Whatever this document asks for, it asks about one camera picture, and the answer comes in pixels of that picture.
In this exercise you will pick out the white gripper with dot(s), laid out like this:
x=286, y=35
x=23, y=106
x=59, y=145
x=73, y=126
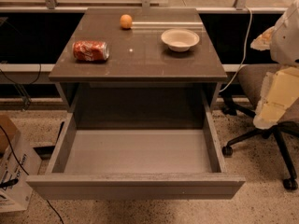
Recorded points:
x=287, y=41

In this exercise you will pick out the red coke can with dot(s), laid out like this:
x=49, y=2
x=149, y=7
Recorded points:
x=90, y=51

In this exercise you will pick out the grey cabinet with top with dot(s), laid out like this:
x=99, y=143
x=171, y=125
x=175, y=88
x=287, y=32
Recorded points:
x=143, y=84

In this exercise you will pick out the open grey top drawer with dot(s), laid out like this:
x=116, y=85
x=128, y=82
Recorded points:
x=138, y=144

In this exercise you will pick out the grey office chair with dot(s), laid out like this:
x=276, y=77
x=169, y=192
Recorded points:
x=250, y=79

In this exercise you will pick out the white paper bowl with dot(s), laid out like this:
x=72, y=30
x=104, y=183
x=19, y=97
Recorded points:
x=180, y=40

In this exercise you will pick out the orange fruit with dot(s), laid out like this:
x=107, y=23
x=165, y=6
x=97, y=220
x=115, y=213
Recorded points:
x=126, y=21

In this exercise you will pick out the white cardboard box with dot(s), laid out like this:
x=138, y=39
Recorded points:
x=18, y=160

